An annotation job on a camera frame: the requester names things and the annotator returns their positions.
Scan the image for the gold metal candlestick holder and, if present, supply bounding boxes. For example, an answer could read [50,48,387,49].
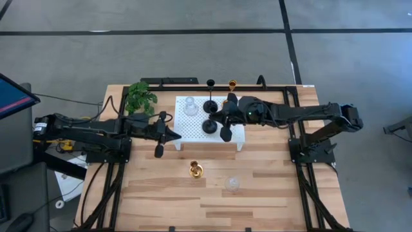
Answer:
[221,79,238,108]
[189,160,204,180]

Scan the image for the blue screen monitor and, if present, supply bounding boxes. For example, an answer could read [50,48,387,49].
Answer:
[0,72,41,121]

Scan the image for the white perforated metal rack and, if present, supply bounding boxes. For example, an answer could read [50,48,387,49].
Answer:
[173,95,246,151]

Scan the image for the black metal candlestick holder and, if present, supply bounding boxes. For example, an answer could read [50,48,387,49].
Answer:
[201,118,219,135]
[203,79,219,114]

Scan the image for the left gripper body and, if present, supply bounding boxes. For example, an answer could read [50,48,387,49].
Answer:
[141,111,168,159]

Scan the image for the black computer mouse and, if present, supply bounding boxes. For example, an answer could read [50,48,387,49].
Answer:
[6,212,35,232]

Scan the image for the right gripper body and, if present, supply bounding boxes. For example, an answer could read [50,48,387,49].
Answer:
[220,92,260,143]

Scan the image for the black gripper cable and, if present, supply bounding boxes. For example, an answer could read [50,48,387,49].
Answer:
[131,111,174,124]

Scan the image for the clear ribbed glass candle holder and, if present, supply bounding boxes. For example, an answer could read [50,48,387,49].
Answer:
[183,96,200,117]
[224,175,241,193]

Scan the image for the white paper sheet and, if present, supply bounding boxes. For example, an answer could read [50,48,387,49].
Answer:
[53,154,86,202]

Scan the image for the green potted plant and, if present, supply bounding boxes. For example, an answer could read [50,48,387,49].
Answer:
[124,81,158,117]

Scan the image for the thin black floor cable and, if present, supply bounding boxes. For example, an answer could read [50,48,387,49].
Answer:
[32,92,104,106]

